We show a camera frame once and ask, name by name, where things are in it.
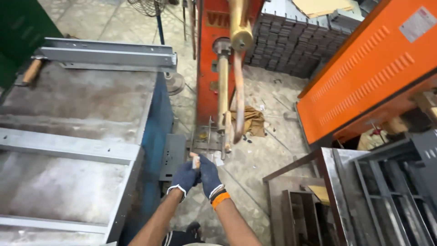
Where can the galvanized steel channel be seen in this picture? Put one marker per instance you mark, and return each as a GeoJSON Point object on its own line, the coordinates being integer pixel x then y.
{"type": "Point", "coordinates": [109, 56]}

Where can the person's left fingers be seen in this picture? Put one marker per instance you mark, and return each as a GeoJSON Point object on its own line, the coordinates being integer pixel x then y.
{"type": "Point", "coordinates": [196, 170]}

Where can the pedestal fan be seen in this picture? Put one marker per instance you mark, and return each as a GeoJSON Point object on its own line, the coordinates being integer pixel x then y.
{"type": "Point", "coordinates": [153, 17]}

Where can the grey perforated metal bracket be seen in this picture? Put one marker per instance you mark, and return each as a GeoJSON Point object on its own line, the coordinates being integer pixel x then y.
{"type": "Point", "coordinates": [173, 157]}

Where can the orange louvered machine housing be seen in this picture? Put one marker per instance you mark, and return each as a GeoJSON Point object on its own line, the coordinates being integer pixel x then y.
{"type": "Point", "coordinates": [365, 71]}

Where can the stack of dark metal parts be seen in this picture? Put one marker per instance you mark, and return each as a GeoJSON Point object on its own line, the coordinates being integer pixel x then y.
{"type": "Point", "coordinates": [293, 41]}

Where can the grey sheet metal cabinet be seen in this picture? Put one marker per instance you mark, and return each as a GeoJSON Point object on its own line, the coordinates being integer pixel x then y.
{"type": "Point", "coordinates": [71, 147]}

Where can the brown cloth rag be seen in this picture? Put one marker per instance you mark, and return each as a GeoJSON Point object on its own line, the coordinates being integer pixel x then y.
{"type": "Point", "coordinates": [251, 120]}

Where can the orange wristband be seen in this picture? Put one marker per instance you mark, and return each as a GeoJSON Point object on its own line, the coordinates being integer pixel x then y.
{"type": "Point", "coordinates": [220, 200]}

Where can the grey metal frame rack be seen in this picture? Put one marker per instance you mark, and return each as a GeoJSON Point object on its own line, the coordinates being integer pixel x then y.
{"type": "Point", "coordinates": [385, 194]}

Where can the brown metal frame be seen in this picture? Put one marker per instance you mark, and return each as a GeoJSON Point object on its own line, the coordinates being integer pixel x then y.
{"type": "Point", "coordinates": [293, 208]}

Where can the green metal cabinet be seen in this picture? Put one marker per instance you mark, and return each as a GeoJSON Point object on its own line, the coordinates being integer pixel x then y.
{"type": "Point", "coordinates": [18, 37]}

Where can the small metal piece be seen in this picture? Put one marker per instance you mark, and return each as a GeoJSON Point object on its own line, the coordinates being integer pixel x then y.
{"type": "Point", "coordinates": [195, 160]}

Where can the person's right fingers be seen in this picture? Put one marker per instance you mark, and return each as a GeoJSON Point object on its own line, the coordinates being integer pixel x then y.
{"type": "Point", "coordinates": [204, 163]}

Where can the person's left hand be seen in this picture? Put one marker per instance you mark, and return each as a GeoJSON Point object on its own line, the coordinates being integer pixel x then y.
{"type": "Point", "coordinates": [184, 177]}

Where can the person's black shoe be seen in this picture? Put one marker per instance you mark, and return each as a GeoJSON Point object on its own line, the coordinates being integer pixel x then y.
{"type": "Point", "coordinates": [193, 228]}

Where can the person's right hand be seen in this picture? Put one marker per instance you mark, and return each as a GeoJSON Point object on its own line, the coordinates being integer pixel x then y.
{"type": "Point", "coordinates": [209, 176]}

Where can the orange spot welding machine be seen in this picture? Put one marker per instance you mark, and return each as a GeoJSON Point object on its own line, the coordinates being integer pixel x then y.
{"type": "Point", "coordinates": [213, 61]}

